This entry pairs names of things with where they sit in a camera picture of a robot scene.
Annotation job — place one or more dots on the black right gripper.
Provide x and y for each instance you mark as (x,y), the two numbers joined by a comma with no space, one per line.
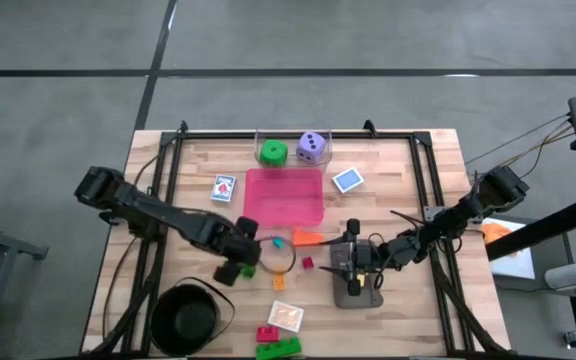
(363,255)

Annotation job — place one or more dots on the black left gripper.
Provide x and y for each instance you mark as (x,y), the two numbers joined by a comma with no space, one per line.
(233,245)

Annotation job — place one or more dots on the small green toy brick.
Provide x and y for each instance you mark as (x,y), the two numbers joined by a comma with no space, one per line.
(249,272)

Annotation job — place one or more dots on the small magenta toy block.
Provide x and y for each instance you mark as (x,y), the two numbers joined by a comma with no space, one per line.
(307,262)

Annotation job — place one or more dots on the orange wedge block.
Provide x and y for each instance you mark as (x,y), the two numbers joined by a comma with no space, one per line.
(305,239)

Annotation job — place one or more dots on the small teal toy block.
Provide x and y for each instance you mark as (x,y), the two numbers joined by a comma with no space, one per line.
(278,243)

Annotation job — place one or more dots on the red and blue card deck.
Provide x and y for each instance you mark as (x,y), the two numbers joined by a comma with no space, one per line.
(223,188)

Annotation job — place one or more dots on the small orange toy brick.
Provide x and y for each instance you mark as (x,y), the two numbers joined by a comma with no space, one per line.
(279,282)

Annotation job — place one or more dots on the blue-backed card deck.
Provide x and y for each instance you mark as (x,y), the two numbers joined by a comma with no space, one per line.
(348,180)

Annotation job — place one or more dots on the orange-backed card deck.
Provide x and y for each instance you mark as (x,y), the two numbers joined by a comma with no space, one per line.
(285,316)

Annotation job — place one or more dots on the red two-stud block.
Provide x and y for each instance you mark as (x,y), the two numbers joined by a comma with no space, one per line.
(268,334)

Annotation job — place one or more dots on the green foam die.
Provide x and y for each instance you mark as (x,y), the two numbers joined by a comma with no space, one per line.
(274,154)

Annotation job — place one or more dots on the large green four-stud block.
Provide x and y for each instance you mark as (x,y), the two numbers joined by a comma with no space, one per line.
(278,349)

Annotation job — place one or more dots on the purple foam die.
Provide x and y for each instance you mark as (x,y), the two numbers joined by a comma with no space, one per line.
(311,147)

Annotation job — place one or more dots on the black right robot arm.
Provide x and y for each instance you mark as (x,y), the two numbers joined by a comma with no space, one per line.
(448,220)

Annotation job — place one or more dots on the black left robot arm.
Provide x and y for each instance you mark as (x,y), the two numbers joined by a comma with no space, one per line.
(158,215)

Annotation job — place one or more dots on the grey translucent plastic bin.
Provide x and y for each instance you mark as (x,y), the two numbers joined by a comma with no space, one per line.
(368,300)

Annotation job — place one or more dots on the pink translucent plastic bin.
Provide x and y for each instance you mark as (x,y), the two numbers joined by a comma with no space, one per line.
(283,200)

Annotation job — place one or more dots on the black bowl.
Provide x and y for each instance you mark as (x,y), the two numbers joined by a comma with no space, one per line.
(185,320)

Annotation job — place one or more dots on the clear plastic bin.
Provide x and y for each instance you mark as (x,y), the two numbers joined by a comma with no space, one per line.
(292,161)

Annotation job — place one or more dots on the orange cloth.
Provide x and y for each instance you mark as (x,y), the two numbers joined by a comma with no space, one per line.
(497,232)

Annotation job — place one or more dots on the white sheet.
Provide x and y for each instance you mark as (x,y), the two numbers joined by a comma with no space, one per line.
(518,265)

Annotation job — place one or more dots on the black beam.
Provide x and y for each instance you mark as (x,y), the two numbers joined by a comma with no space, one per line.
(543,230)

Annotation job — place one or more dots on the grey cylinder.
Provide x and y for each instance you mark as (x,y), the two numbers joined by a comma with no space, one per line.
(568,276)

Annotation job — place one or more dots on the small black caster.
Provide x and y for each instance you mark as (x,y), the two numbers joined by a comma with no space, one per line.
(573,340)

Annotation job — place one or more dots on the black aluminium rig frame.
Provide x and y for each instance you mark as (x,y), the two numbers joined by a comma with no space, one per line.
(218,135)

